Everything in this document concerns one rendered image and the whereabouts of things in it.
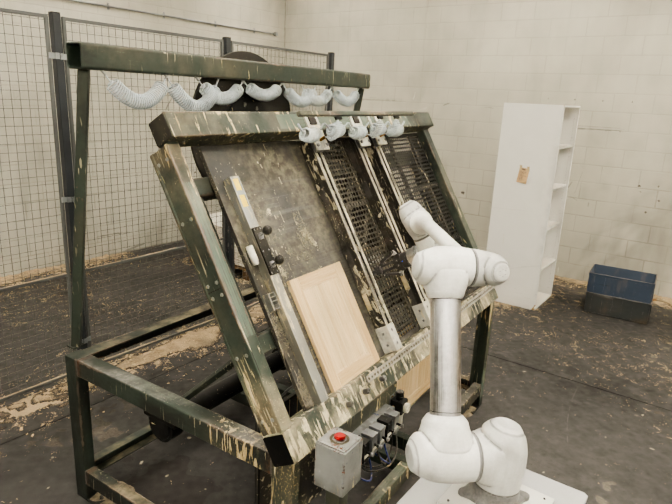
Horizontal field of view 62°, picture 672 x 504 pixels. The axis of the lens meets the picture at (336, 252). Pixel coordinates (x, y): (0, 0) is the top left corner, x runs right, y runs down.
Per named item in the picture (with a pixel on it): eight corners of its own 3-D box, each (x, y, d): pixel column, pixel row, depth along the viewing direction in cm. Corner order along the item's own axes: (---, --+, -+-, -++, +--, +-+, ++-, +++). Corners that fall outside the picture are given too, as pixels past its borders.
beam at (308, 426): (273, 468, 202) (295, 465, 196) (261, 437, 202) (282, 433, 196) (484, 302, 380) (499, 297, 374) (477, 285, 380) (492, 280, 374)
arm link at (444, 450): (483, 489, 174) (416, 491, 170) (462, 476, 190) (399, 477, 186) (482, 244, 185) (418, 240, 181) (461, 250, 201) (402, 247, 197)
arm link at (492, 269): (495, 247, 202) (460, 245, 199) (521, 254, 184) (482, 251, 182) (491, 283, 204) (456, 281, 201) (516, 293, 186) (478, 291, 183)
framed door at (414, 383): (367, 440, 305) (371, 442, 304) (374, 347, 290) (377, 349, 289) (436, 377, 378) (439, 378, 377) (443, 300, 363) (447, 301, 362)
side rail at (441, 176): (473, 288, 374) (487, 283, 367) (409, 136, 378) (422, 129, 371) (477, 285, 380) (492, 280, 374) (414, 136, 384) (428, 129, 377)
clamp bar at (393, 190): (433, 319, 309) (471, 307, 295) (350, 121, 313) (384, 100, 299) (440, 314, 317) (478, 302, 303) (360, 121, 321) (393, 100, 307)
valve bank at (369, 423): (363, 498, 215) (366, 443, 208) (332, 483, 222) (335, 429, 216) (420, 437, 255) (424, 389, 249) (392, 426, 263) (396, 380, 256)
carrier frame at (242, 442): (286, 640, 219) (290, 455, 196) (77, 494, 291) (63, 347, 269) (481, 404, 396) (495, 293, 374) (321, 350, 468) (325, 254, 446)
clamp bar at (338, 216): (382, 355, 263) (425, 343, 249) (286, 122, 267) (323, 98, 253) (392, 348, 271) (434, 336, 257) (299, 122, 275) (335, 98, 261)
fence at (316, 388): (314, 405, 219) (321, 403, 217) (223, 180, 222) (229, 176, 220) (321, 399, 223) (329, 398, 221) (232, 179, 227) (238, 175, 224)
